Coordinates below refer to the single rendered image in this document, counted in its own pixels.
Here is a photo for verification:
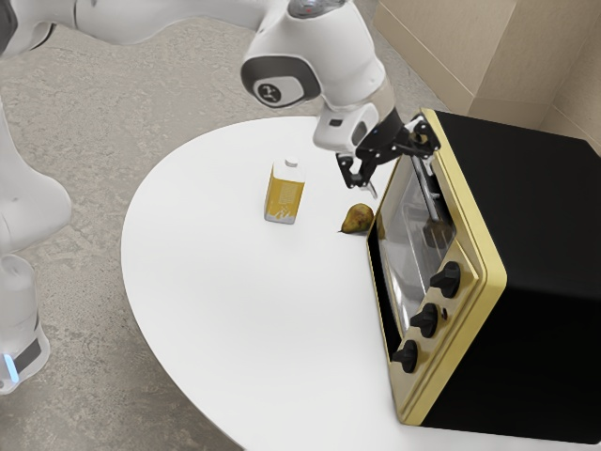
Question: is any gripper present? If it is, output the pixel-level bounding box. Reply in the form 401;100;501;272
335;108;443;199

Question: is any yellow juice carton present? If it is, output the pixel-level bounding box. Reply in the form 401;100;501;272
263;157;307;225

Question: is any black and gold toaster oven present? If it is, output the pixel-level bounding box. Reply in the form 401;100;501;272
364;108;601;445

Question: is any brown-green pear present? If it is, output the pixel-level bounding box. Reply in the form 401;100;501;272
336;202;376;235

